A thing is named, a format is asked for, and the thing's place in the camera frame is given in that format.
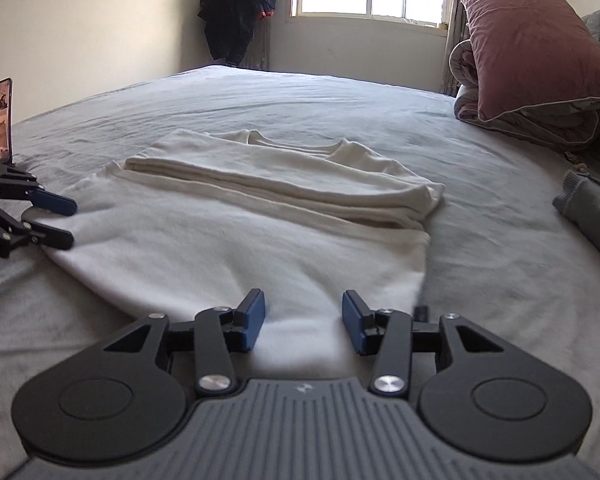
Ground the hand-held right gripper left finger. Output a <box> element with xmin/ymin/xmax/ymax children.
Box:
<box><xmin>101</xmin><ymin>288</ymin><xmax>266</xmax><ymax>396</ymax></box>

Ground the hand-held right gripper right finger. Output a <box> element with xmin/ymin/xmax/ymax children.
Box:
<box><xmin>341</xmin><ymin>290</ymin><xmax>506</xmax><ymax>397</ymax></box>

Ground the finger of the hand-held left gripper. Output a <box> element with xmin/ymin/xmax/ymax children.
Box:
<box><xmin>0</xmin><ymin>161</ymin><xmax>78</xmax><ymax>217</ymax></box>
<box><xmin>0</xmin><ymin>199</ymin><xmax>76</xmax><ymax>260</ymax></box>

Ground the white long-sleeve shirt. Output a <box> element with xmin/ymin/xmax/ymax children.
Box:
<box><xmin>21</xmin><ymin>129</ymin><xmax>446</xmax><ymax>378</ymax></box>

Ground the grey bed sheet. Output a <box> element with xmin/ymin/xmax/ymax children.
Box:
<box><xmin>0</xmin><ymin>64</ymin><xmax>600</xmax><ymax>461</ymax></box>

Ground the grey folded garment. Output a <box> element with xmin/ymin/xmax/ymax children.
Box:
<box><xmin>552</xmin><ymin>170</ymin><xmax>600</xmax><ymax>273</ymax></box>

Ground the folded pink white quilt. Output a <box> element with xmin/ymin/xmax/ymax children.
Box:
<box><xmin>449</xmin><ymin>40</ymin><xmax>600</xmax><ymax>153</ymax></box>

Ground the dark hanging jacket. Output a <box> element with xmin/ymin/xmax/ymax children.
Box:
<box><xmin>198</xmin><ymin>0</ymin><xmax>277</xmax><ymax>66</ymax></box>

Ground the pink velvet pillow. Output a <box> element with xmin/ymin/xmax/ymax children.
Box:
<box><xmin>460</xmin><ymin>0</ymin><xmax>600</xmax><ymax>122</ymax></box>

